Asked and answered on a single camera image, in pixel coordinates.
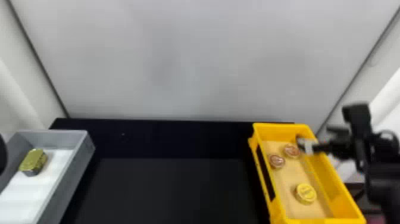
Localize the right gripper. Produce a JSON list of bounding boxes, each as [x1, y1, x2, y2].
[[295, 125, 359, 161]]

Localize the brown round can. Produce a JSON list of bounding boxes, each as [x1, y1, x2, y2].
[[283, 143, 302, 160], [267, 153, 286, 170]]

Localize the yellow box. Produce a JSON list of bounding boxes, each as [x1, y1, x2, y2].
[[248, 122, 367, 224]]

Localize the yellow round can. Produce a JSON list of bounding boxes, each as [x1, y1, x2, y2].
[[293, 182, 318, 206]]

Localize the grey box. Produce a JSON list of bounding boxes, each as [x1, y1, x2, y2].
[[0, 129, 96, 224]]

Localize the gold angular can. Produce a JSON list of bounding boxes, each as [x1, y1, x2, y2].
[[17, 148, 49, 178]]

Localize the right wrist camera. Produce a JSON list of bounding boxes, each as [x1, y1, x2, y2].
[[341, 103, 373, 172]]

